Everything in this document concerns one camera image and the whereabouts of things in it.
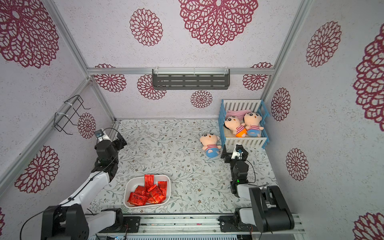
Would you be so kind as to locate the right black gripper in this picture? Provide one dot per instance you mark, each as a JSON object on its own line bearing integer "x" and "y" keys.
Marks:
{"x": 229, "y": 156}

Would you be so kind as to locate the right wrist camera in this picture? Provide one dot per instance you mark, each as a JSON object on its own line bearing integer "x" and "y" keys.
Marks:
{"x": 237, "y": 155}

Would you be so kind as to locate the red tea bag one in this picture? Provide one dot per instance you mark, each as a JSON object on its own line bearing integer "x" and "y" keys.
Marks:
{"x": 149, "y": 181}

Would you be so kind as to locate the black wire wall rack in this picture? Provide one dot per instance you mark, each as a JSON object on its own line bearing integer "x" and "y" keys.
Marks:
{"x": 62, "y": 119}

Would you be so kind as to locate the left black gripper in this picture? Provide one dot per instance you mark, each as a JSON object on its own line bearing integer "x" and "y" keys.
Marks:
{"x": 117, "y": 143}

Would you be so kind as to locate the blue white toy crib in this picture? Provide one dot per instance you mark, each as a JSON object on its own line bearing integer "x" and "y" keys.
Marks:
{"x": 231, "y": 106}

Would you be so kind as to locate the white plastic storage box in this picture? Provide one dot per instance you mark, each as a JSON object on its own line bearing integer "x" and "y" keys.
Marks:
{"x": 140, "y": 181}

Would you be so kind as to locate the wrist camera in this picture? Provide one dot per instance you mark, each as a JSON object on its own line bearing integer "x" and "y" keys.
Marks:
{"x": 101, "y": 135}
{"x": 237, "y": 155}

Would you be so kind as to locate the red tea bag five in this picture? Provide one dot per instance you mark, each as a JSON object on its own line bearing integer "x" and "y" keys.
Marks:
{"x": 141, "y": 190}

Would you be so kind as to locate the grey wall shelf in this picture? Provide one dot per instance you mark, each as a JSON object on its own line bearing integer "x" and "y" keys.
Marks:
{"x": 191, "y": 80}

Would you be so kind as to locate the pink blanket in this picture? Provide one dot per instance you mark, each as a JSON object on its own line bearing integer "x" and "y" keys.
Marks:
{"x": 239, "y": 114}

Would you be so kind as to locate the plush doll blue pants crib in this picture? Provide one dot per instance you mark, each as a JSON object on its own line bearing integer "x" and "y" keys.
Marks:
{"x": 253, "y": 127}

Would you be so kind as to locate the red tea bag six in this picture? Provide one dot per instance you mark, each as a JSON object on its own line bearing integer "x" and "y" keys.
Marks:
{"x": 151, "y": 188}

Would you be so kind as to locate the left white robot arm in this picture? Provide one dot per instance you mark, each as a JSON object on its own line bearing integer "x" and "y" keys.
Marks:
{"x": 67, "y": 221}

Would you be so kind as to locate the red tea bag three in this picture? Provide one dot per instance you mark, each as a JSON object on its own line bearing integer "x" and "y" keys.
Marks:
{"x": 137, "y": 199}

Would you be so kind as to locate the plush doll orange pants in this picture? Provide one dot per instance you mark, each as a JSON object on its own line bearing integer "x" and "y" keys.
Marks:
{"x": 236, "y": 126}

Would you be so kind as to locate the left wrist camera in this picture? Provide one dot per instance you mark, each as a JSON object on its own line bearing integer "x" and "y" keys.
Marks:
{"x": 101, "y": 135}

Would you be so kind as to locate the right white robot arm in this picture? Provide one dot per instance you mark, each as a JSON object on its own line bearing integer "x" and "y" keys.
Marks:
{"x": 269, "y": 211}

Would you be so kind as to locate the plush doll on table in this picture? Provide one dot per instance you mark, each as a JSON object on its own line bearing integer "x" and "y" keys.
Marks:
{"x": 209, "y": 142}

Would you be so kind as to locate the metal base rail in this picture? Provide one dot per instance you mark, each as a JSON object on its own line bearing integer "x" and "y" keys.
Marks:
{"x": 193, "y": 227}

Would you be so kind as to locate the red tea bag four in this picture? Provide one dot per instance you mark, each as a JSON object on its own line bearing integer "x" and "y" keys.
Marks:
{"x": 156, "y": 196}

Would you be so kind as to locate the red tea bag two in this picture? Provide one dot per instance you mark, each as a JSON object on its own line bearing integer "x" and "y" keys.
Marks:
{"x": 163, "y": 186}

